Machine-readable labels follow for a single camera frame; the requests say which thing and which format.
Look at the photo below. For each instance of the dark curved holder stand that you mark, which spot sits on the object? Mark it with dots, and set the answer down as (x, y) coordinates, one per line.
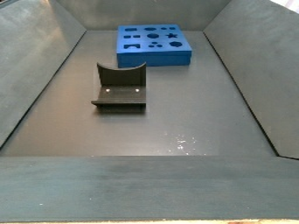
(122, 86)

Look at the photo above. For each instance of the blue shape-sorting board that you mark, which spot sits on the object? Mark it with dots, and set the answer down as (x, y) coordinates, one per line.
(155, 44)

